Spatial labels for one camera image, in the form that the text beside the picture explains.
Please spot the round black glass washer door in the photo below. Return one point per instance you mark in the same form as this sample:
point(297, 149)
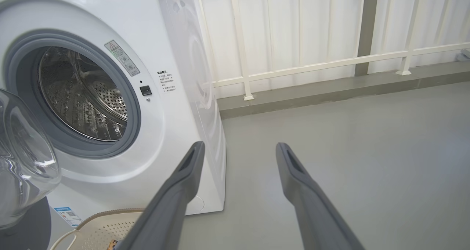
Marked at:
point(25, 158)

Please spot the cream perforated laundry basket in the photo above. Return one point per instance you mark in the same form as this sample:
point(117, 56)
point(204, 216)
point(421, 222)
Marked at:
point(99, 231)

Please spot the small printed text label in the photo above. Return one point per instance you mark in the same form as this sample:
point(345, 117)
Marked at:
point(166, 82)

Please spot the grey warning sticker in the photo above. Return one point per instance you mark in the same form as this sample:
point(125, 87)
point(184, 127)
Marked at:
point(122, 58)

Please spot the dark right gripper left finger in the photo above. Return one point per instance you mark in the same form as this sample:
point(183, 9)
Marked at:
point(169, 213)

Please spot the round white filter cover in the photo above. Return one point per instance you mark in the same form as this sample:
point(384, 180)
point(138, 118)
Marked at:
point(196, 205)

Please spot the white front-load washing machine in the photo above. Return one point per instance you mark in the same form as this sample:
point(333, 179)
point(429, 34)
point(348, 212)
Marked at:
point(165, 132)

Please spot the blue energy label sticker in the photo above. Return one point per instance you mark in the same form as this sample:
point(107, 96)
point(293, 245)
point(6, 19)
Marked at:
point(68, 216)

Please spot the white metal railing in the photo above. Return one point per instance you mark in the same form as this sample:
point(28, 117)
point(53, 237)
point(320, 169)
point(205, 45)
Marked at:
point(240, 40)

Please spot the black rectangular recessed slot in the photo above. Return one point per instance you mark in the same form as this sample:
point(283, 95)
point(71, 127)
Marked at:
point(145, 90)

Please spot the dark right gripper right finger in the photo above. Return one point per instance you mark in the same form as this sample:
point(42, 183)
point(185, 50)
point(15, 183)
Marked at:
point(315, 217)

